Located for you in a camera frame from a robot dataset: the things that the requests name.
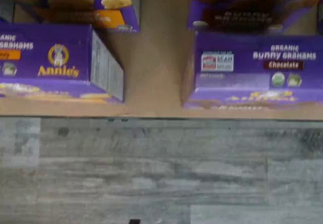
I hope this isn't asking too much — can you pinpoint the purple box orange patch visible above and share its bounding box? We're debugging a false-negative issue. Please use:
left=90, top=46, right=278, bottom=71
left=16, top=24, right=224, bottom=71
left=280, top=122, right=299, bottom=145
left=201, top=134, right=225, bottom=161
left=0, top=23, right=125, bottom=105
left=0, top=0, right=141, bottom=33

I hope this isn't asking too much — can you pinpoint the brown wooden shelf board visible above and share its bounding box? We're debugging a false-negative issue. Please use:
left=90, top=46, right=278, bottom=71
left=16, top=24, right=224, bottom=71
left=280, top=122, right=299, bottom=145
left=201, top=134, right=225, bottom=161
left=0, top=0, right=323, bottom=121

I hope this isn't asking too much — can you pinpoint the purple box brown patch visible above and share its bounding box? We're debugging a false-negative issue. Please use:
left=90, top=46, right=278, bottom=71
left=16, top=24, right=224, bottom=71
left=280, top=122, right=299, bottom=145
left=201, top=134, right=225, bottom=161
left=183, top=31, right=323, bottom=110
left=188, top=0, right=323, bottom=36

